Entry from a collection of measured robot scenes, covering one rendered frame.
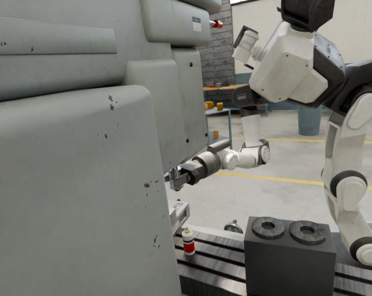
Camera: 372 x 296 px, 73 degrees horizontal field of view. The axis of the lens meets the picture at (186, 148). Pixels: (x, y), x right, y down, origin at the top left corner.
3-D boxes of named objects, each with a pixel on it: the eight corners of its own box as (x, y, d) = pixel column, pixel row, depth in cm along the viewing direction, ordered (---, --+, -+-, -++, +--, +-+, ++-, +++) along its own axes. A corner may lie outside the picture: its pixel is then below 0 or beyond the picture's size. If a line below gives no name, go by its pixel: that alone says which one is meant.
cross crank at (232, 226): (226, 233, 156) (225, 217, 152) (245, 237, 150) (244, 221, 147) (217, 250, 143) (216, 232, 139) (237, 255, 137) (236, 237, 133)
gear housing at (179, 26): (149, 54, 89) (144, 24, 86) (213, 44, 77) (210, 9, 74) (69, 57, 61) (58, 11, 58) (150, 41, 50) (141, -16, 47)
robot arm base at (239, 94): (255, 113, 127) (246, 93, 129) (277, 100, 118) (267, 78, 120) (237, 114, 117) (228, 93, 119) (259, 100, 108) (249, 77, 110)
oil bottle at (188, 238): (187, 246, 95) (183, 222, 92) (196, 249, 93) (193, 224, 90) (182, 254, 92) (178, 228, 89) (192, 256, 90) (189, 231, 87)
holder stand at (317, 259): (250, 263, 84) (249, 211, 78) (325, 275, 76) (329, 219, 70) (246, 293, 73) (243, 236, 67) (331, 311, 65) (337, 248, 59)
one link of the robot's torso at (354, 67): (398, 60, 100) (359, 40, 100) (421, 60, 88) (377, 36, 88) (352, 120, 110) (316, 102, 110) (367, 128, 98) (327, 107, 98)
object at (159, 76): (121, 153, 79) (104, 67, 71) (190, 158, 68) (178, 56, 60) (71, 178, 64) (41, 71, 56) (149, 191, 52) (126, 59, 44)
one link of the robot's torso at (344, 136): (348, 186, 122) (369, 88, 107) (367, 205, 106) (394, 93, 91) (315, 184, 125) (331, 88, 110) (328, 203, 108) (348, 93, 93)
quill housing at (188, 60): (161, 144, 95) (147, 54, 85) (212, 146, 85) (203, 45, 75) (128, 162, 79) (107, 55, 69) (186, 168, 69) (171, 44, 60)
